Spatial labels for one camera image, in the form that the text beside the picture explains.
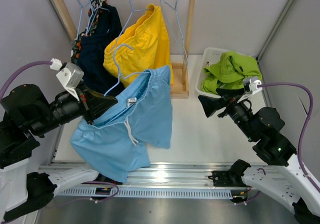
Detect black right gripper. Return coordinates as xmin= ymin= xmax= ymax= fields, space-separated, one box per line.
xmin=197 ymin=87 xmax=258 ymax=141

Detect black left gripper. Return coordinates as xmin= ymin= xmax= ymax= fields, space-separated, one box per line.
xmin=32 ymin=79 xmax=119 ymax=135

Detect blue wire hanger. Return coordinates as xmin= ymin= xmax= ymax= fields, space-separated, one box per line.
xmin=75 ymin=0 xmax=100 ymax=40
xmin=103 ymin=44 xmax=147 ymax=97
xmin=111 ymin=0 xmax=152 ymax=50
xmin=159 ymin=0 xmax=189 ymax=67

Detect lime green shorts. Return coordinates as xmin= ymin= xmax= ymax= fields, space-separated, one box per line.
xmin=201 ymin=51 xmax=262 ymax=95

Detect light blue shorts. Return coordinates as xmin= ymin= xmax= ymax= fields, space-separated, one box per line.
xmin=70 ymin=66 xmax=173 ymax=183

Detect yellow shorts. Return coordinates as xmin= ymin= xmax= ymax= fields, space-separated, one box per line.
xmin=103 ymin=4 xmax=174 ymax=87

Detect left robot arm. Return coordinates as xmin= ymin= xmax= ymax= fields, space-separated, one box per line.
xmin=0 ymin=84 xmax=117 ymax=222

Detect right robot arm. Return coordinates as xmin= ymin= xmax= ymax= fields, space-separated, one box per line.
xmin=198 ymin=89 xmax=320 ymax=223

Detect navy blue shorts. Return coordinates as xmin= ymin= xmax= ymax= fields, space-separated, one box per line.
xmin=77 ymin=4 xmax=124 ymax=96

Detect patterned camouflage shorts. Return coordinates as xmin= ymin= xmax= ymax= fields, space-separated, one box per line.
xmin=71 ymin=0 xmax=108 ymax=64

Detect wooden clothes rack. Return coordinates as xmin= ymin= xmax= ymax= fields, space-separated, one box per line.
xmin=51 ymin=0 xmax=196 ymax=99

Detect white plastic basket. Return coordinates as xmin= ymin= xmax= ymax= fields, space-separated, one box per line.
xmin=195 ymin=47 xmax=258 ymax=94

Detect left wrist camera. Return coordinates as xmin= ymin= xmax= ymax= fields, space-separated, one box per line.
xmin=50 ymin=58 xmax=84 ymax=101

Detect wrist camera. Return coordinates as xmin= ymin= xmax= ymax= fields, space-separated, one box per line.
xmin=237 ymin=76 xmax=262 ymax=103
xmin=50 ymin=58 xmax=84 ymax=101

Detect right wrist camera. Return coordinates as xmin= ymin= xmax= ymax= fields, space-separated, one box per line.
xmin=237 ymin=76 xmax=262 ymax=103

